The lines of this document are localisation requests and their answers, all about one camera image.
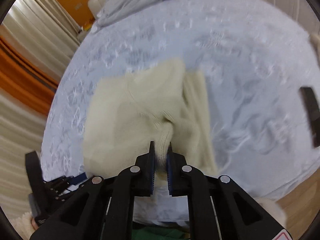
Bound bed with butterfly sheet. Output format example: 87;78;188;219
40;0;320;228

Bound dark flat object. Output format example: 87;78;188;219
299;86;320;148

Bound beige curtain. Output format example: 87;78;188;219
4;0;82;49
0;90;54;212

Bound orange curtain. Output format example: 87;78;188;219
0;26;60;117

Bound green cloth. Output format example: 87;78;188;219
131;227;187;240

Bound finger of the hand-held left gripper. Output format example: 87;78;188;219
51;184;87;202
44;175;88;189

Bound person's left forearm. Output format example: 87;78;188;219
11;211;39;240

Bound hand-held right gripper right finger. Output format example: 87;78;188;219
167;142;293;240

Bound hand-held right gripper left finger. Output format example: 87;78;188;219
30;141;155;240

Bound cream knit cardigan red buttons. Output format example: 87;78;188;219
82;57;218;181

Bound person's fuzzy white clothing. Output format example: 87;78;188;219
255;197;287;229

